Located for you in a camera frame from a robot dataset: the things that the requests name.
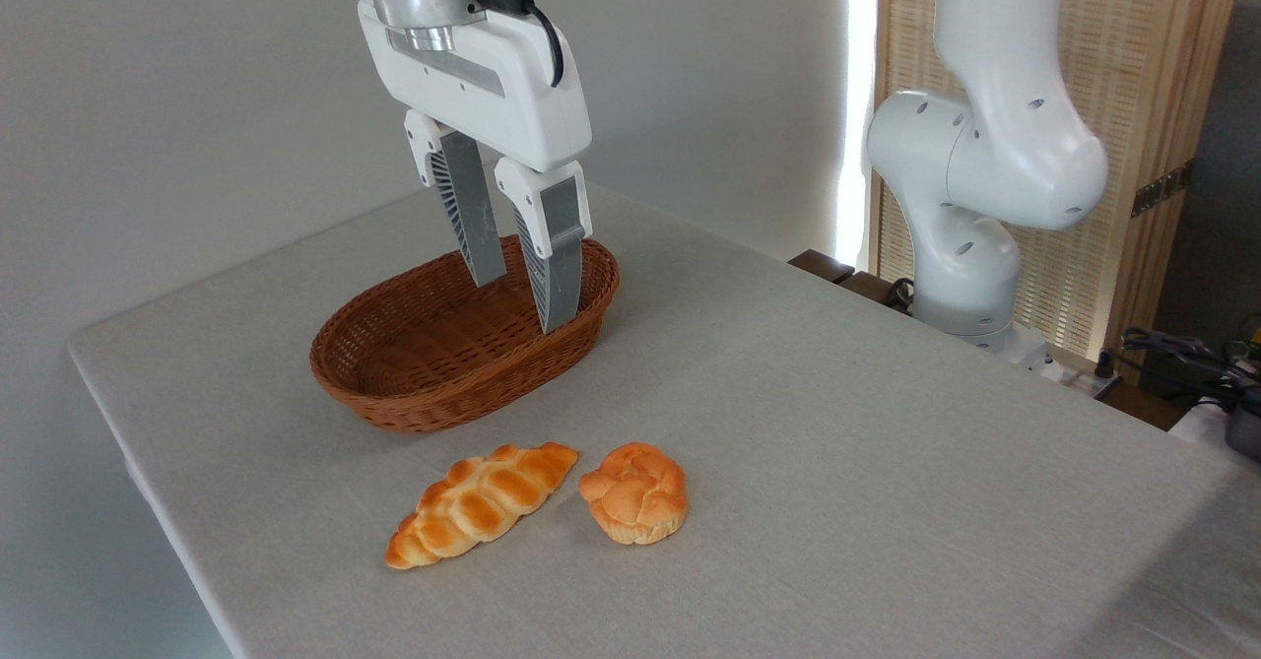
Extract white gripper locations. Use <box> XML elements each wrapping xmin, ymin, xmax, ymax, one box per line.
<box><xmin>356</xmin><ymin>0</ymin><xmax>594</xmax><ymax>335</ymax></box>

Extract long braided bread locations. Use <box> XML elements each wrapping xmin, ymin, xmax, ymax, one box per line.
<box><xmin>384</xmin><ymin>441</ymin><xmax>581</xmax><ymax>571</ymax></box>

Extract brown woven wicker basket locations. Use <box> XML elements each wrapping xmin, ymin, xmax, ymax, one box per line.
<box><xmin>309</xmin><ymin>235</ymin><xmax>622</xmax><ymax>434</ymax></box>

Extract round knotted bread bun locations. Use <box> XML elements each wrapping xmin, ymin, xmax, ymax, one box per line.
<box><xmin>578</xmin><ymin>441</ymin><xmax>690</xmax><ymax>547</ymax></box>

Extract dark wooden furniture edge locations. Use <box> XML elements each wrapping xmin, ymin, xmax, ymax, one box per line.
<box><xmin>787</xmin><ymin>249</ymin><xmax>919</xmax><ymax>317</ymax></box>

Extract grey tablecloth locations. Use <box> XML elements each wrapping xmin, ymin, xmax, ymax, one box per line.
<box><xmin>67</xmin><ymin>181</ymin><xmax>1261</xmax><ymax>659</ymax></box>

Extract wooden rattan folding screen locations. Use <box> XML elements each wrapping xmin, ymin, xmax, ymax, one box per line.
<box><xmin>871</xmin><ymin>0</ymin><xmax>1248</xmax><ymax>366</ymax></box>

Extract metal screen hinge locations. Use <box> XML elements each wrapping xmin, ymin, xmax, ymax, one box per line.
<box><xmin>1131</xmin><ymin>161</ymin><xmax>1196</xmax><ymax>218</ymax></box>

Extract dark grey round object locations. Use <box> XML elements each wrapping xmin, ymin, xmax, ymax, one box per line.
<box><xmin>1225</xmin><ymin>407</ymin><xmax>1261</xmax><ymax>462</ymax></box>

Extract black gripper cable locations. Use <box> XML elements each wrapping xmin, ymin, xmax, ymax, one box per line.
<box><xmin>473</xmin><ymin>0</ymin><xmax>567</xmax><ymax>89</ymax></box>

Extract black cable bundle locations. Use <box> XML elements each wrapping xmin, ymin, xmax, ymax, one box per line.
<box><xmin>1095</xmin><ymin>326</ymin><xmax>1261</xmax><ymax>416</ymax></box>

